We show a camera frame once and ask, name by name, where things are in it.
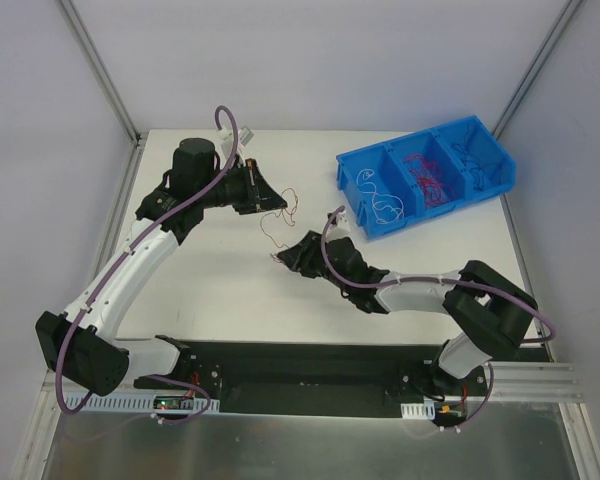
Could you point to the aluminium frame post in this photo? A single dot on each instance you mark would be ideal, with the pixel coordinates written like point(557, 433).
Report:
point(565, 18)
point(98, 69)

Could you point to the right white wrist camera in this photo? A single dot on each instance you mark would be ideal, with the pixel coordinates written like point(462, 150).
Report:
point(339, 227)

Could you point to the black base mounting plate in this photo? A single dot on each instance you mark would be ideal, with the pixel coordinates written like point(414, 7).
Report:
point(358, 381)

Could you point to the left white cable duct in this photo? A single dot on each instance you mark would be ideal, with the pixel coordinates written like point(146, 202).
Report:
point(150, 403)

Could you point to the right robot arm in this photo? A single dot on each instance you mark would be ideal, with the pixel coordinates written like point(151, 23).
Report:
point(492, 313)

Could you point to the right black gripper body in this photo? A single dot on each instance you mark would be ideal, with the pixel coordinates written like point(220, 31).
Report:
point(318, 258)

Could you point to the left aluminium frame post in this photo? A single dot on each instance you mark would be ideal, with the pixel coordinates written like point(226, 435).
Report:
point(98, 69)

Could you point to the white cable duct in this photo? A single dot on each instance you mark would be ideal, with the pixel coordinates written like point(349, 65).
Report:
point(150, 403)
point(425, 410)

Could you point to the right aluminium frame post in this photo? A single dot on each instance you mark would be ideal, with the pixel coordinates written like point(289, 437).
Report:
point(565, 18)

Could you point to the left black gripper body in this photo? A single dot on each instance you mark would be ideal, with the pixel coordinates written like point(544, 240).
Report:
point(252, 186)

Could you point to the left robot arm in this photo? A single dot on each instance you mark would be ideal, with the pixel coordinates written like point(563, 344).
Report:
point(80, 343)

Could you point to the blue divided plastic bin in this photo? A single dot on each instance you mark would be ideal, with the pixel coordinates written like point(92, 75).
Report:
point(415, 178)

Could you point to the right white cable duct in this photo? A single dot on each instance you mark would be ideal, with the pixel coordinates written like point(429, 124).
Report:
point(425, 410)

